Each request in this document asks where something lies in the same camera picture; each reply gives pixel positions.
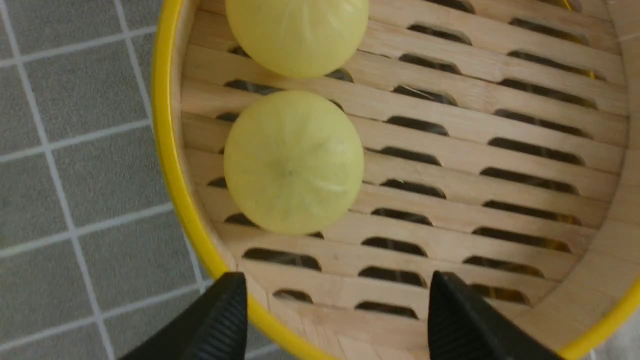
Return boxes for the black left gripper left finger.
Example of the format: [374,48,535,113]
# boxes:
[122,272,249,360]

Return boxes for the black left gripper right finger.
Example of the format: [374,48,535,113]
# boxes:
[427,271,562,360]

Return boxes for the yellow steamed bun front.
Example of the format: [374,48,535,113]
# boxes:
[223,90,365,235]

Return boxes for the yellow steamed bun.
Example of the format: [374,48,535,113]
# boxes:
[225,0,370,78]
[223,90,365,235]

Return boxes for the yellow steamed bun rear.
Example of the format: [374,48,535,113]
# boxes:
[225,0,370,78]

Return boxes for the grey checked tablecloth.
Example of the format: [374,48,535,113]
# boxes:
[0,0,640,360]

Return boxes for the bamboo steamer basket yellow rim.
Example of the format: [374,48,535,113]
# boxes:
[151,0,639,360]

